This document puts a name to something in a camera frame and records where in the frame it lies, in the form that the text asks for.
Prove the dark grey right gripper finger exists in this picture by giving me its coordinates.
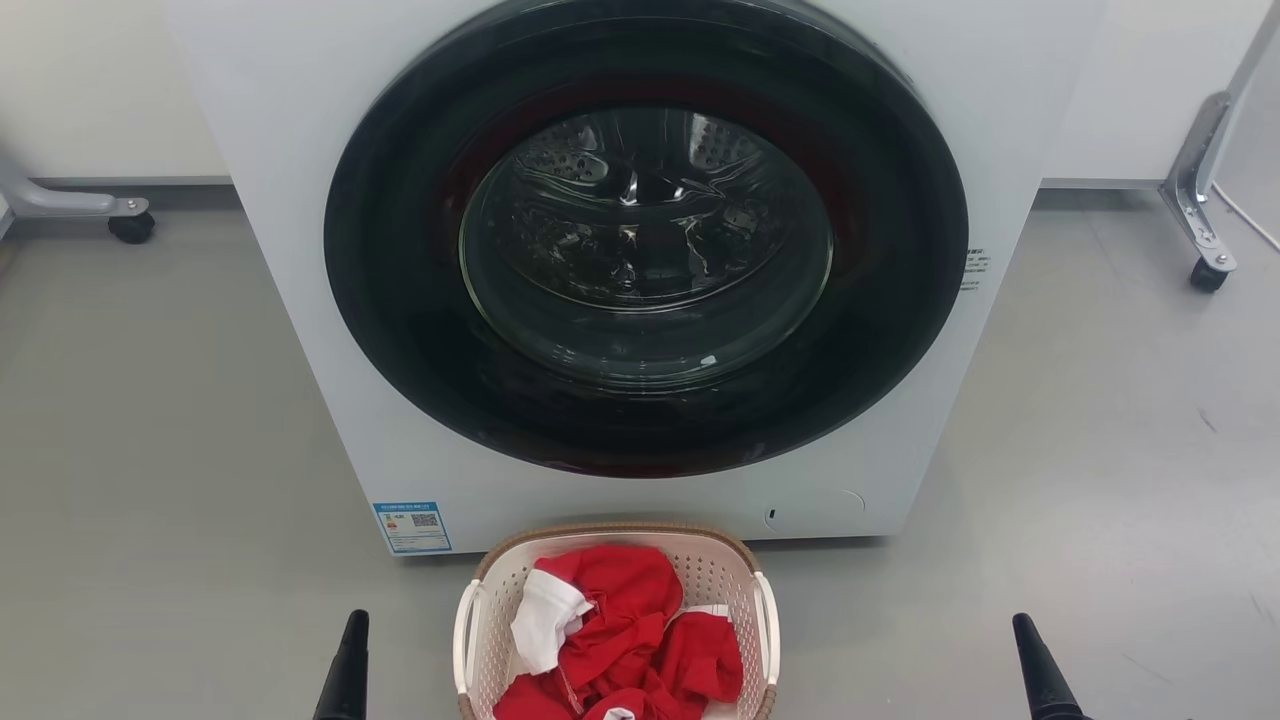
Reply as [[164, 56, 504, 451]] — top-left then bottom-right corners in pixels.
[[1012, 613, 1091, 720]]

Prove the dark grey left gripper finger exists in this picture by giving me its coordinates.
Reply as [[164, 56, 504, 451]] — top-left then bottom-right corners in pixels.
[[312, 609, 371, 720]]

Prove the cream plastic laundry basket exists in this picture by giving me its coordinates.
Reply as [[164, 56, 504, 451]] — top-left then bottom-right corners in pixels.
[[452, 520, 781, 720]]

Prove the blue energy label sticker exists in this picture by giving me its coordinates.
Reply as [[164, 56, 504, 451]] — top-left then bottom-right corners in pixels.
[[372, 501, 453, 555]]

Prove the white garment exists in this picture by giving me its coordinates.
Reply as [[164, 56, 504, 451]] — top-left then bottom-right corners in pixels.
[[510, 570, 595, 676]]

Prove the red garment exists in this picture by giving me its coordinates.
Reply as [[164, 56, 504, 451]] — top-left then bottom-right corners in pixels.
[[492, 545, 745, 720]]

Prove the round filter cover flap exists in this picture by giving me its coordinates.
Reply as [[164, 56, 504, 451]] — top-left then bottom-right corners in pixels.
[[763, 488, 867, 536]]

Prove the round black washer door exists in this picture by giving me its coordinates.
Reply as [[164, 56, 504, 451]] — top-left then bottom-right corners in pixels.
[[323, 0, 969, 479]]

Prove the white front-load washing machine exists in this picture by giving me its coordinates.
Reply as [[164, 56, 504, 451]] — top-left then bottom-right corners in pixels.
[[165, 0, 1106, 557]]

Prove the steel washer drum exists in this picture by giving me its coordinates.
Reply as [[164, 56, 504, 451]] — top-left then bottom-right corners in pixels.
[[512, 108, 793, 313]]

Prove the grey metal stand leg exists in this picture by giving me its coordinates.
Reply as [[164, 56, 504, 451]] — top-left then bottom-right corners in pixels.
[[1160, 0, 1280, 273], [0, 150, 151, 223]]

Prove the thin white cable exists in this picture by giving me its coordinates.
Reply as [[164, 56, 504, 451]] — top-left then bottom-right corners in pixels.
[[1210, 182, 1280, 253]]

